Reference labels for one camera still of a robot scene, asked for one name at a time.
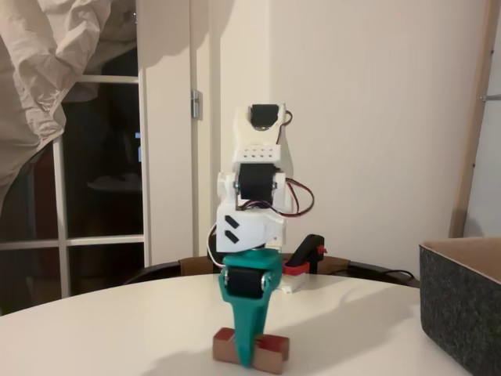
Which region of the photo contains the red painted wooden block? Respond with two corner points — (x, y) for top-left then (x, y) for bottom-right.
(212, 327), (291, 374)

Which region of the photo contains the dark grey felt basket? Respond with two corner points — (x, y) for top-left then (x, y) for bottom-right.
(417, 236), (501, 376)

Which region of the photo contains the black clamp red jaw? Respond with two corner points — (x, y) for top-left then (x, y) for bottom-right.
(281, 233), (328, 277)

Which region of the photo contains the dark wooden chair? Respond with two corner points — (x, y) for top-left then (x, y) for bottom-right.
(124, 254), (422, 291)

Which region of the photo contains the white glazed door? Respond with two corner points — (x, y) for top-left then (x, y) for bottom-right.
(0, 0), (221, 316)

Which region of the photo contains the metal door hinge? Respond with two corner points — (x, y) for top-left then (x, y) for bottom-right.
(190, 89), (204, 121)

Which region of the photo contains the beige crumpled curtain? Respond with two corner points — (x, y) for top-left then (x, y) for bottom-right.
(0, 0), (139, 207)

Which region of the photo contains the light wooden frame post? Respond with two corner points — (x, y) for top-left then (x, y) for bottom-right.
(449, 0), (501, 238)

